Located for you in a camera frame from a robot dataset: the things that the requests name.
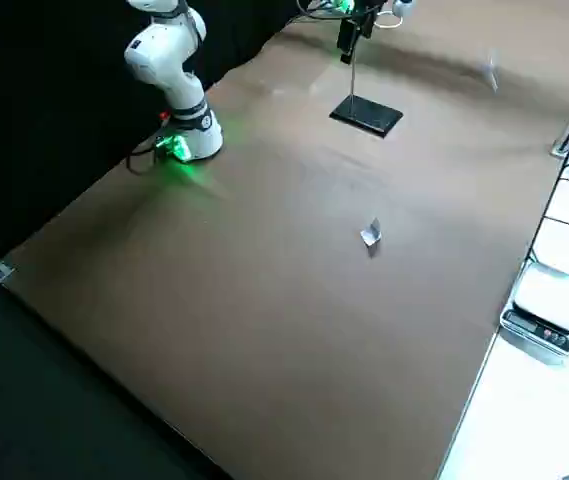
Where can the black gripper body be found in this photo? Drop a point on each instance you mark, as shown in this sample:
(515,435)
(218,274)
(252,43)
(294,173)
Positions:
(366,5)

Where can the black base metal rod stand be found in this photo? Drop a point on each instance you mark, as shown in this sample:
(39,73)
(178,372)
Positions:
(366,115)

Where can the silver kitchen scale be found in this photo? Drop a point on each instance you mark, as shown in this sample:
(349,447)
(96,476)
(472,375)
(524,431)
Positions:
(539,300)

